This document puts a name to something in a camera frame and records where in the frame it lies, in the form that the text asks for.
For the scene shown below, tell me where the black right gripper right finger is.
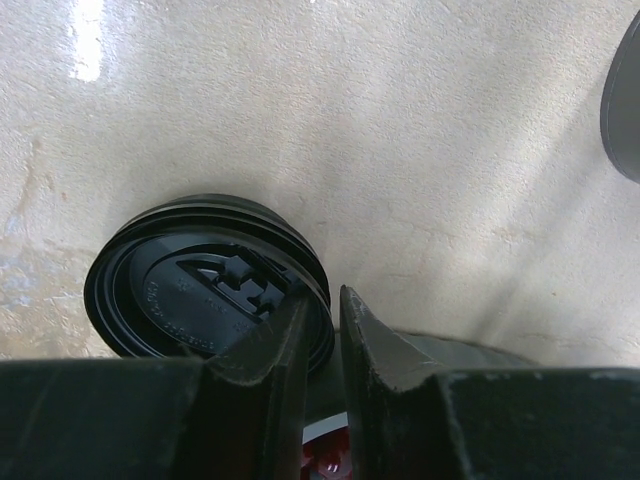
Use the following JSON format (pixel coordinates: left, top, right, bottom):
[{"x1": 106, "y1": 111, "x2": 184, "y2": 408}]
[{"x1": 340, "y1": 286, "x2": 639, "y2": 479}]

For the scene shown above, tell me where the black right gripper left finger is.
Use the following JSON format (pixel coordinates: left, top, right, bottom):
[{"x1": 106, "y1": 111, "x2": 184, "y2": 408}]
[{"x1": 1, "y1": 294, "x2": 309, "y2": 479}]

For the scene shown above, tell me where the green paper coffee cup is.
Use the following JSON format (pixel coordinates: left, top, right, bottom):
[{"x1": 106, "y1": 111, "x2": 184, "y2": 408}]
[{"x1": 300, "y1": 332, "x2": 533, "y2": 479}]

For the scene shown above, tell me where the black coffee cup lid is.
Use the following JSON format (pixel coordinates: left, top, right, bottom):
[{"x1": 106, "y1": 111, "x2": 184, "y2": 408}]
[{"x1": 83, "y1": 193, "x2": 335, "y2": 374}]

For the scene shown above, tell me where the grey straw holder cup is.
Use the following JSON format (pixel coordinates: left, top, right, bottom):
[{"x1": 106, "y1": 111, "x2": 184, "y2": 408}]
[{"x1": 600, "y1": 13, "x2": 640, "y2": 183}]

